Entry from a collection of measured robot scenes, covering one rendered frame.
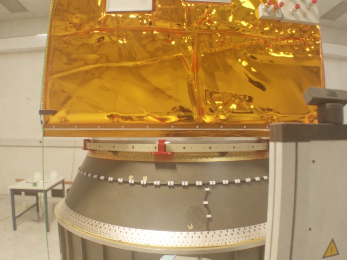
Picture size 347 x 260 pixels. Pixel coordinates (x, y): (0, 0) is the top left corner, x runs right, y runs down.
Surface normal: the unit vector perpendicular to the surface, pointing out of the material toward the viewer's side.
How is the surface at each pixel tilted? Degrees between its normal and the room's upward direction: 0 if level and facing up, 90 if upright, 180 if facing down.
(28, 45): 90
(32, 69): 90
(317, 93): 61
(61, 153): 90
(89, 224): 43
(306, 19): 90
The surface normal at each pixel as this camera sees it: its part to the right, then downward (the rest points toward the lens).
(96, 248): -0.51, -0.03
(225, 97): -0.02, 0.27
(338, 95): 0.15, -0.51
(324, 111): -0.78, -0.02
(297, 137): 0.17, -0.03
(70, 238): 0.69, -0.02
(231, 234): 0.15, -0.75
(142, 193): -0.25, -0.49
